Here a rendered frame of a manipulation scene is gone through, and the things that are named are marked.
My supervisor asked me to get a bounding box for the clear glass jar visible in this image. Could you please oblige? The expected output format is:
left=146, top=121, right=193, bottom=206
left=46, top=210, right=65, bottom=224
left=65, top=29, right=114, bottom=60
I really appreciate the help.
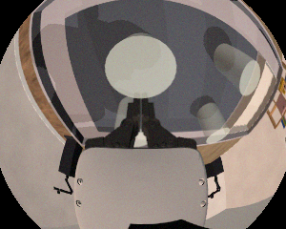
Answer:
left=114, top=96, right=147, bottom=147
left=196, top=103, right=230, bottom=144
left=214, top=43, right=260, bottom=95
left=105, top=32, right=176, bottom=98

